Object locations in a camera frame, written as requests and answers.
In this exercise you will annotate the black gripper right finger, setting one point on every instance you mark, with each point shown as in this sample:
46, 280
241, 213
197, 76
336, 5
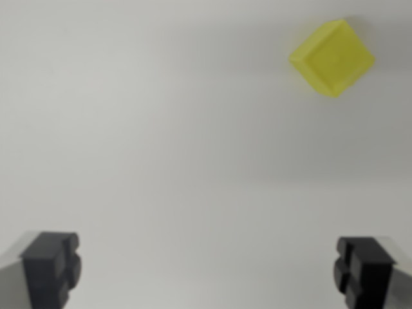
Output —
367, 273

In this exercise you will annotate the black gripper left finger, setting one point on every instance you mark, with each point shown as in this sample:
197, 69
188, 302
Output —
45, 270

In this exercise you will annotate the yellow cube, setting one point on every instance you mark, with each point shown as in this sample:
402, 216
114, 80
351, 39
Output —
333, 59

